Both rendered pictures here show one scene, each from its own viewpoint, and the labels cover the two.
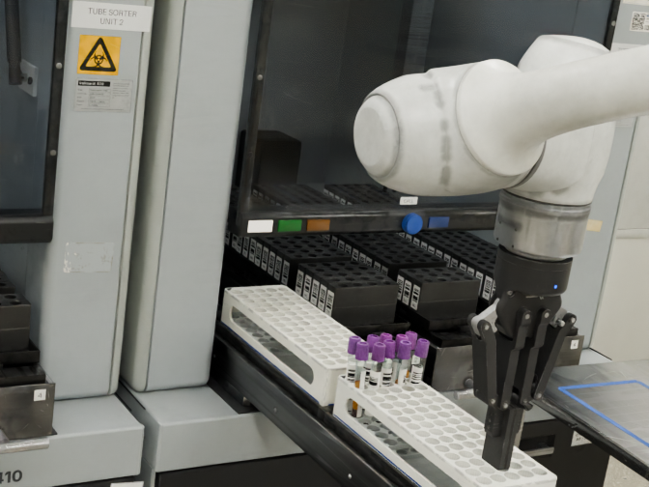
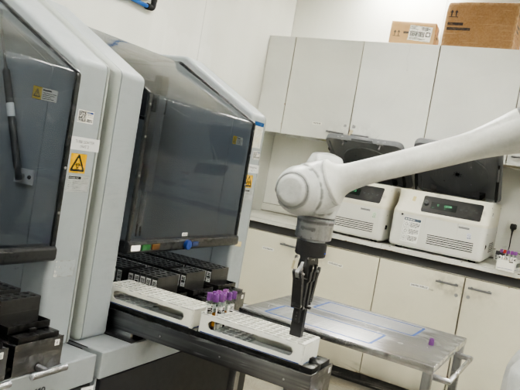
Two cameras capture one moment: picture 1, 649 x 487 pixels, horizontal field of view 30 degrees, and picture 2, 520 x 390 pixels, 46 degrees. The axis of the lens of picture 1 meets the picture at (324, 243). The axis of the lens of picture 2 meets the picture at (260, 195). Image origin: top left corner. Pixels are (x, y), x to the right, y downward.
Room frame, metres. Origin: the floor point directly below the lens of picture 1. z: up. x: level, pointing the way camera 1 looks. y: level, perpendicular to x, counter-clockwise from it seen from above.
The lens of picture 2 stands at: (-0.01, 0.65, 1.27)
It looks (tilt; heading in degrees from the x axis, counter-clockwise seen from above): 3 degrees down; 330
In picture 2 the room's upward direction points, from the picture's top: 10 degrees clockwise
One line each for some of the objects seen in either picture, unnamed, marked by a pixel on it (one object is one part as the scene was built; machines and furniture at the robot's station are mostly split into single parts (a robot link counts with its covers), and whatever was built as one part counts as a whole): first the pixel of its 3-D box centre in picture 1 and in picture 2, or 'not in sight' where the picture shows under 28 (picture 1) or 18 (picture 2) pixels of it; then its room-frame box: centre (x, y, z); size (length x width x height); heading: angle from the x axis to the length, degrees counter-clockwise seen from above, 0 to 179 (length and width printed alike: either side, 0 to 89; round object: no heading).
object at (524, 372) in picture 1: (525, 354); (306, 285); (1.18, -0.22, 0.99); 0.04 x 0.01 x 0.11; 32
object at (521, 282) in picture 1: (527, 292); (309, 258); (1.17, -0.21, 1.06); 0.08 x 0.07 x 0.09; 122
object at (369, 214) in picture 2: not in sight; (363, 186); (3.19, -2.01, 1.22); 0.62 x 0.56 x 0.64; 121
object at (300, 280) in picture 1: (330, 282); (141, 278); (1.76, -0.02, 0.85); 0.12 x 0.02 x 0.06; 124
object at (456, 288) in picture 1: (445, 298); (192, 280); (1.77, -0.19, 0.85); 0.12 x 0.02 x 0.06; 122
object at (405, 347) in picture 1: (399, 384); (226, 313); (1.36, -0.11, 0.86); 0.02 x 0.02 x 0.11
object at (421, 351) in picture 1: (414, 383); (230, 311); (1.37, -0.13, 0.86); 0.02 x 0.02 x 0.11
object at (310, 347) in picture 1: (300, 344); (158, 304); (1.53, 0.01, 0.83); 0.30 x 0.10 x 0.06; 32
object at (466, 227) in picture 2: not in sight; (451, 198); (2.69, -2.33, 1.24); 0.62 x 0.56 x 0.69; 123
